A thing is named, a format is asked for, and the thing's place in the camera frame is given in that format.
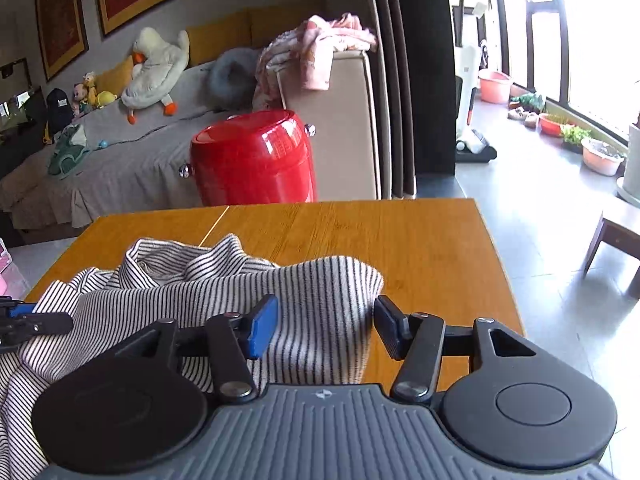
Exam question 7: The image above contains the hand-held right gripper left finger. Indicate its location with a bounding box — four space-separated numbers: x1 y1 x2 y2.
117 294 279 406

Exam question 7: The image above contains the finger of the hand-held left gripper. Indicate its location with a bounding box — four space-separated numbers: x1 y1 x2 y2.
0 296 37 319
0 312 75 356

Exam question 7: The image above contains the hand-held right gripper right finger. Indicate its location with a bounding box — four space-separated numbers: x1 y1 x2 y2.
374 294 541 403

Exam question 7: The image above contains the striped shirt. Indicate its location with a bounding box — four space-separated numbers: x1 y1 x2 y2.
0 232 386 480

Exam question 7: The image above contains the pink plastic box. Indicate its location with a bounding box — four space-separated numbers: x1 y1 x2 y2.
0 237 26 301

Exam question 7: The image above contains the green white garment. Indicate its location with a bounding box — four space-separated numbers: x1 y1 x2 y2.
47 124 93 178

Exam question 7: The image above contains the dark cabinet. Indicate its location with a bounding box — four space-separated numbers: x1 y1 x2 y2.
0 57 48 181

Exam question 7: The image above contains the grey covered sofa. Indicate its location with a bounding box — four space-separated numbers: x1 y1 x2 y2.
0 0 326 241

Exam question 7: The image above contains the beige padded board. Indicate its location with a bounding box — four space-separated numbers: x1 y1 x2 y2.
277 50 382 203

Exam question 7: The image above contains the black plush toy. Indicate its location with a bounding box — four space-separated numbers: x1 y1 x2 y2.
45 88 75 136

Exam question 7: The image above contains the colourful doll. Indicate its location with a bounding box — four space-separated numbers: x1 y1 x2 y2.
72 71 98 117

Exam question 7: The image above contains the beige curtain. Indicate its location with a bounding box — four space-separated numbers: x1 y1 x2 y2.
367 0 418 198

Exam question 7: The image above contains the dark wooden stool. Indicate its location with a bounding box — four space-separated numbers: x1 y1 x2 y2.
582 195 640 301

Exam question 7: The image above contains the white upright vacuum cleaner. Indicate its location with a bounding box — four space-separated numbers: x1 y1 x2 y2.
452 0 498 163

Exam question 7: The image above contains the pair of small shoes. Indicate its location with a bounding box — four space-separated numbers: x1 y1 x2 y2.
507 105 540 128

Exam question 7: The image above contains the grey neck pillow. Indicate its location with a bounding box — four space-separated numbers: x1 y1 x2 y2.
207 49 261 111

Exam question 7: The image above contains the red basin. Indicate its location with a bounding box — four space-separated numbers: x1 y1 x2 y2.
538 112 571 137

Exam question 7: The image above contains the green plant tray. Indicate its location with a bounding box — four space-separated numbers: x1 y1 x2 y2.
560 124 592 153

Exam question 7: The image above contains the green cloth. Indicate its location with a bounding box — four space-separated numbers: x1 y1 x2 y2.
510 91 546 113

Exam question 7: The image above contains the dark curtain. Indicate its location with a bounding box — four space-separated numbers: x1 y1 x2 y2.
415 0 458 176

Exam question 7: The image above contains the white goose plush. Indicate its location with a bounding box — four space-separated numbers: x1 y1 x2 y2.
121 26 191 125

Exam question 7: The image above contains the pale pink basin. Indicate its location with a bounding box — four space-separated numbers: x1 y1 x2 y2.
581 137 626 177

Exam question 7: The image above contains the pink blanket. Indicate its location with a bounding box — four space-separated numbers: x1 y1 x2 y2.
252 12 378 111

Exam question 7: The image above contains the white plant pot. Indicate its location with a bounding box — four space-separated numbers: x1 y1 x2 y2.
616 122 640 201

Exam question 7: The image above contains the mustard sofa back cushion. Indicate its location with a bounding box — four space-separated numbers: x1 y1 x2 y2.
250 0 326 48
187 10 253 66

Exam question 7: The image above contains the large window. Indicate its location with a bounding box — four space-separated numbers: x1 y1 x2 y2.
500 0 640 133

